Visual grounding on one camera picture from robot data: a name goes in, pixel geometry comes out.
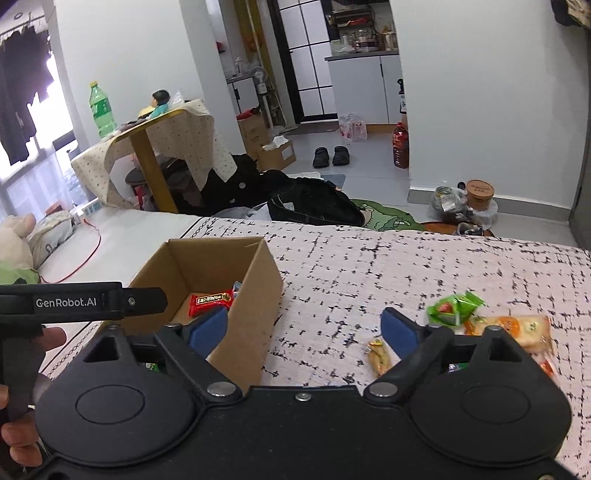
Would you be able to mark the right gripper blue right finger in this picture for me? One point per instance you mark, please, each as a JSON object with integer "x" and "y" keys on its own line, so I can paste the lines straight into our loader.
{"x": 421, "y": 350}

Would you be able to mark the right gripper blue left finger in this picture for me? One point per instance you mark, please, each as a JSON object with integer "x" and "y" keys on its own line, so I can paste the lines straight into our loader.
{"x": 185, "y": 349}

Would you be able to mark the small clear candy packet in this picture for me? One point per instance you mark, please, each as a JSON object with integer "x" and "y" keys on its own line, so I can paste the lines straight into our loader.
{"x": 379, "y": 357}

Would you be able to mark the red chocolate bar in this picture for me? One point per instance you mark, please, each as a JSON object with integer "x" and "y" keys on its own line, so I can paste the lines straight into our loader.
{"x": 199, "y": 304}

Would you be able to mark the light green snack packet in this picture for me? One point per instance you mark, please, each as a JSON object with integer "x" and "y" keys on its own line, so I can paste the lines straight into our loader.
{"x": 455, "y": 310}

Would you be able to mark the orange cracker pack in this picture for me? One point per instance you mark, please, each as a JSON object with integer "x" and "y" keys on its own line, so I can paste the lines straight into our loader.
{"x": 532, "y": 332}

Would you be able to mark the dark green snack packet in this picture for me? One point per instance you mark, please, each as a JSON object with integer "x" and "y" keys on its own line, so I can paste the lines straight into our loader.
{"x": 457, "y": 367}

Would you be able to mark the blue snack bag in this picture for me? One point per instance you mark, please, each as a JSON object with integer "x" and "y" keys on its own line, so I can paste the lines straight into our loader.
{"x": 235, "y": 289}

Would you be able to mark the orange snack packet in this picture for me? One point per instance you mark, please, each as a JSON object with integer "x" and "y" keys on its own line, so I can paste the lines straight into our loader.
{"x": 548, "y": 368}

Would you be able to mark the person's left hand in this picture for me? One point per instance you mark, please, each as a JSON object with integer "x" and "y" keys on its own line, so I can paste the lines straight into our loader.
{"x": 21, "y": 435}

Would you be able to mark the plush toy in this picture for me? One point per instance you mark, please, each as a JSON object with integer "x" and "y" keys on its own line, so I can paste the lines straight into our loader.
{"x": 15, "y": 252}

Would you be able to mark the brown cardboard box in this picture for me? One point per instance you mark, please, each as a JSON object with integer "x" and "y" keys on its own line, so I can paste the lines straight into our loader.
{"x": 211, "y": 267}

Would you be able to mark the patterned white bed blanket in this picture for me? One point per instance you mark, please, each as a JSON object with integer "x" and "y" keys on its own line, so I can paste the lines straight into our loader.
{"x": 338, "y": 280}

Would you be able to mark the green floor mat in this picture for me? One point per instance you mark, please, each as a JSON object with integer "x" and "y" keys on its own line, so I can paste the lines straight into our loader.
{"x": 382, "y": 218}

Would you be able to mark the brown lidded tub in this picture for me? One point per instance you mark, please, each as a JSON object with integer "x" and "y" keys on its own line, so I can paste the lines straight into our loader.
{"x": 479, "y": 194}

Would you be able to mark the black clothes pile on floor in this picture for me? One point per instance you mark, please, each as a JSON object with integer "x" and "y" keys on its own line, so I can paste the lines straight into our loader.
{"x": 302, "y": 200}

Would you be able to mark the small table with dotted cloth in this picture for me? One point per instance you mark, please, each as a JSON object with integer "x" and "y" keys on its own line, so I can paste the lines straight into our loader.
{"x": 186, "y": 132}

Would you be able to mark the black slipper right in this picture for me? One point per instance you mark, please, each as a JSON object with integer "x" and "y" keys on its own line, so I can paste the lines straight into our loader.
{"x": 341, "y": 156}

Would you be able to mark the black slipper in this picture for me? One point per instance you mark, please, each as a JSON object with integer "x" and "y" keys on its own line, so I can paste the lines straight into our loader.
{"x": 341, "y": 156}
{"x": 322, "y": 159}

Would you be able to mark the red oil bottle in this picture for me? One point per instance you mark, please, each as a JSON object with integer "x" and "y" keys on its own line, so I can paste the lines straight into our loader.
{"x": 401, "y": 146}

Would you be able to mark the black slipper left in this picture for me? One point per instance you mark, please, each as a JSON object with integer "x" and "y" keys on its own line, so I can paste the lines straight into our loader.
{"x": 322, "y": 159}

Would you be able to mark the green soda bottle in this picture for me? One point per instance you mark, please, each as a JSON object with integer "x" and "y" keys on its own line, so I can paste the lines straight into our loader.
{"x": 101, "y": 111}

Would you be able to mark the open cardboard box on floor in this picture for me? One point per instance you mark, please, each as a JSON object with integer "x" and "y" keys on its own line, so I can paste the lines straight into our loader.
{"x": 272, "y": 157}

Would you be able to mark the tall cardboard box on floor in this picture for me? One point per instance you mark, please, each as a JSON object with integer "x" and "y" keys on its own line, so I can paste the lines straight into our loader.
{"x": 255, "y": 134}

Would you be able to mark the pink plastic bag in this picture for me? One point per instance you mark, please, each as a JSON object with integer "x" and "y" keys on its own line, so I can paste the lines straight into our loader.
{"x": 353, "y": 128}

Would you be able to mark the doll figure on table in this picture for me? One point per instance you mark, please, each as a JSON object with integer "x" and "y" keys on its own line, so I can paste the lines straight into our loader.
{"x": 159, "y": 105}

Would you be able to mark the white kitchen cabinet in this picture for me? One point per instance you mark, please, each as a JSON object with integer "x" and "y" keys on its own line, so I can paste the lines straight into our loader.
{"x": 367, "y": 85}

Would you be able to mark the plastic bag by wall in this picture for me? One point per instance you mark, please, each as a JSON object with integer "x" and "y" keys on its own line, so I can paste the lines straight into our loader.
{"x": 450, "y": 203}

